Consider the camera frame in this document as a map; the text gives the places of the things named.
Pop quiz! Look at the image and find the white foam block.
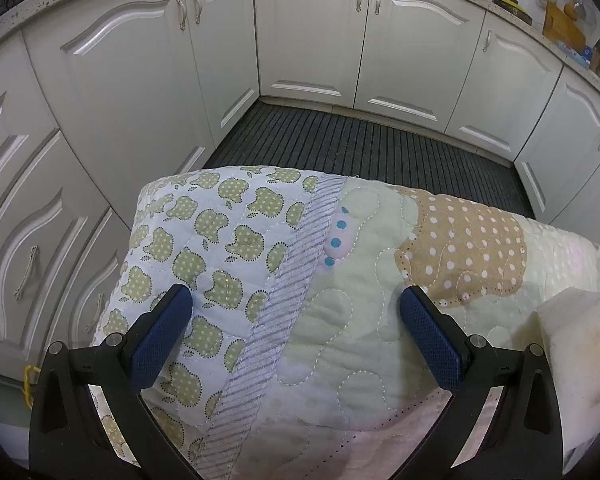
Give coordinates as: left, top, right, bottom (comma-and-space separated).
536, 290, 600, 461

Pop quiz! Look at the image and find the row of white cabinet doors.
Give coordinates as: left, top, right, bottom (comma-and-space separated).
0, 0, 600, 381

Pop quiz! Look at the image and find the wooden cutting board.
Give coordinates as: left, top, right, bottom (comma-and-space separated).
542, 1, 587, 53

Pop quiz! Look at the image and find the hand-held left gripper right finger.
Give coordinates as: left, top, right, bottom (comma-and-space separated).
399, 286, 565, 480

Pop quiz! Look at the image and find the yellow lidded pot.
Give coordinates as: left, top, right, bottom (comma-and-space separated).
492, 0, 533, 25

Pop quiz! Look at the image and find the blue plastic pack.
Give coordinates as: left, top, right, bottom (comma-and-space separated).
555, 40, 593, 66

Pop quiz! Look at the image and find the black ribbed floor mat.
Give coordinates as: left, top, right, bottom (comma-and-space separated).
202, 101, 533, 218

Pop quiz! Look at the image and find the quilted apple print blanket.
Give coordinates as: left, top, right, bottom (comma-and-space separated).
91, 165, 600, 480

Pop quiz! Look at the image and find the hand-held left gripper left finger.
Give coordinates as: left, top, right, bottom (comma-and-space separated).
28, 284, 203, 480

